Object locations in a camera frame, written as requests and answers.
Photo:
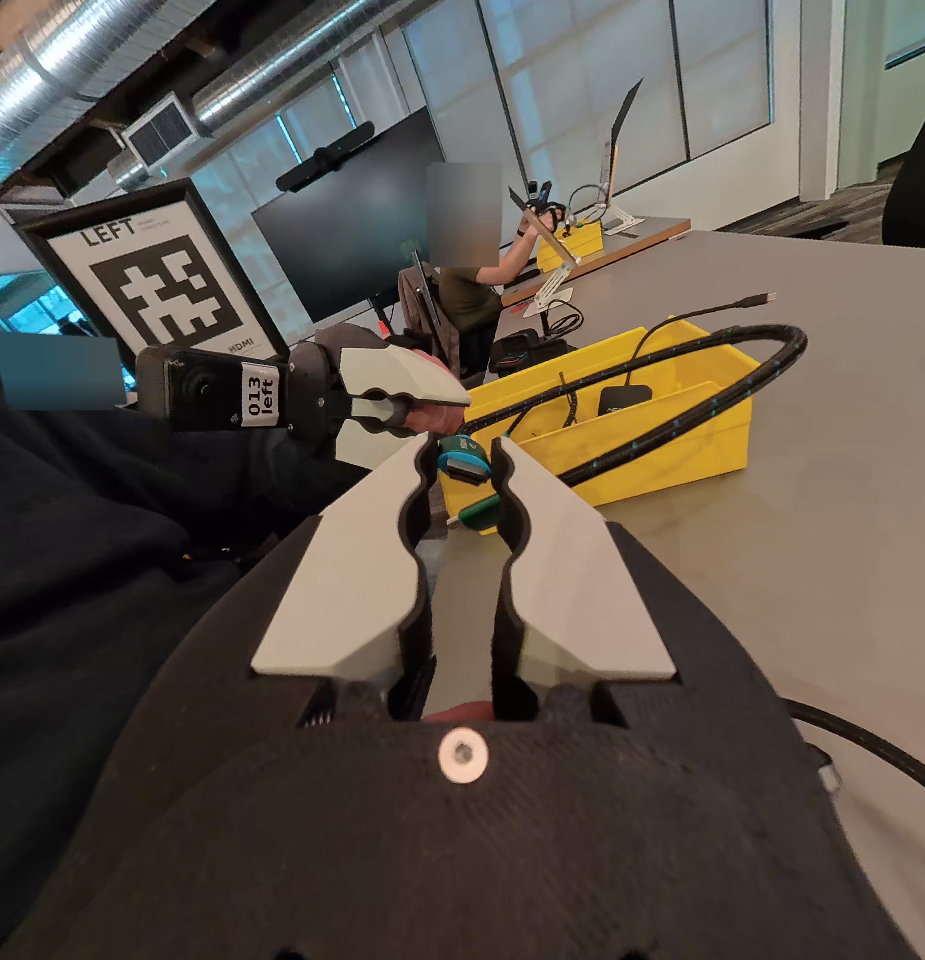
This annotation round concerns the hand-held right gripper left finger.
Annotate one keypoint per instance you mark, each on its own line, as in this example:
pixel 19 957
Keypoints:
pixel 342 593

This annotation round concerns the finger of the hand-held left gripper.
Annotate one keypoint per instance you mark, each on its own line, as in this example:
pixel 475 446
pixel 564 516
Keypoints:
pixel 361 443
pixel 403 371

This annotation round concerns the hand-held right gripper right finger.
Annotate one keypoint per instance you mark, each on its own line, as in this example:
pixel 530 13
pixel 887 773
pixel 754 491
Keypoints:
pixel 583 600

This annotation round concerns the yellow plastic bin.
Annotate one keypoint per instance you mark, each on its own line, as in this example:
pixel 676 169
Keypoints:
pixel 657 465
pixel 583 244

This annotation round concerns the black adapter box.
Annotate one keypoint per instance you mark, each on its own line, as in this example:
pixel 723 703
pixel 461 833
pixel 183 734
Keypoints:
pixel 626 401

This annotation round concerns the black Fosmon HDMI switch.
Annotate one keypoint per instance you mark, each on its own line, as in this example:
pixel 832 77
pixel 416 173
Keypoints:
pixel 882 750

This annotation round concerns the person's left forearm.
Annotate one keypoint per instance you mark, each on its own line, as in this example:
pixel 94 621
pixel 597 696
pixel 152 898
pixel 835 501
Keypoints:
pixel 246 480

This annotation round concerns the black printed box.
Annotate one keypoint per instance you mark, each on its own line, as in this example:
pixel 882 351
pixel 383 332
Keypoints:
pixel 526 356

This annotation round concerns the black monitor screen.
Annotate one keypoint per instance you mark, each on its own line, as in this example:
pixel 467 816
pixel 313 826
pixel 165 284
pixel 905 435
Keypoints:
pixel 342 240

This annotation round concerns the black webcam bar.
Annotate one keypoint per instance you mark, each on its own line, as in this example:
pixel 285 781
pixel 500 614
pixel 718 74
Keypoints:
pixel 324 158

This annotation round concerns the person's dark top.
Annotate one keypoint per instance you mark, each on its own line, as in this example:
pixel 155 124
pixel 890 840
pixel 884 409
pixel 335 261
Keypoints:
pixel 57 600

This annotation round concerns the white panel stand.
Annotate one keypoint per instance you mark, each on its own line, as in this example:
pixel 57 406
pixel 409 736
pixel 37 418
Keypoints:
pixel 628 219

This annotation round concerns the wood-edged grey table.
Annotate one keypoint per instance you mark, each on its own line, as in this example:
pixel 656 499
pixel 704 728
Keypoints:
pixel 643 230

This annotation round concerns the wood-rimmed black panel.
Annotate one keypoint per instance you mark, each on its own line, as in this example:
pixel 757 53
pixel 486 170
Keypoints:
pixel 625 134

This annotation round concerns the silver ventilation ducts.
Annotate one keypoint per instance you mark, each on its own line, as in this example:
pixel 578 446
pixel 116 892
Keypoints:
pixel 73 67

